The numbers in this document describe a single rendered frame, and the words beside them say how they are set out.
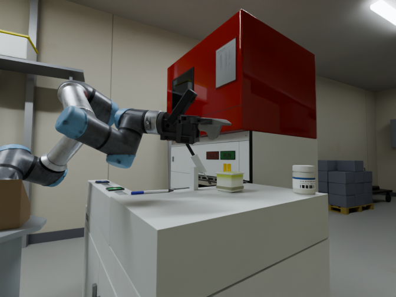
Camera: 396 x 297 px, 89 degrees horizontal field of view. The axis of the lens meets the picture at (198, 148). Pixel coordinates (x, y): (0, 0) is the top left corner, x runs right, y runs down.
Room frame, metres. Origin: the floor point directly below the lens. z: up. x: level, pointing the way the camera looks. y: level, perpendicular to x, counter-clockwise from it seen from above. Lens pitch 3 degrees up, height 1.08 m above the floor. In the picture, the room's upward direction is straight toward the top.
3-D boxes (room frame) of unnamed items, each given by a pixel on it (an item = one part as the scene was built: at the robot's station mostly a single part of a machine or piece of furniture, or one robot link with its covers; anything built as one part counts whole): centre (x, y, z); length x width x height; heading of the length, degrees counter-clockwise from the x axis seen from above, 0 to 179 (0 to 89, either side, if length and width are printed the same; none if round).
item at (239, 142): (1.31, -0.02, 1.02); 0.81 x 0.03 x 0.40; 35
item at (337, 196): (4.54, -3.24, 0.53); 1.05 x 0.70 x 1.06; 116
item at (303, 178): (0.71, -0.37, 1.01); 0.07 x 0.07 x 0.10
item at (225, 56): (1.49, -0.28, 1.52); 0.81 x 0.75 x 0.60; 35
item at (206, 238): (0.66, -0.09, 0.89); 0.62 x 0.35 x 0.14; 125
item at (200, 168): (0.76, 0.00, 1.03); 0.06 x 0.04 x 0.13; 125
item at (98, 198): (0.87, 0.39, 0.89); 0.55 x 0.09 x 0.14; 35
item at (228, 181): (0.74, -0.12, 1.00); 0.07 x 0.07 x 0.07; 44
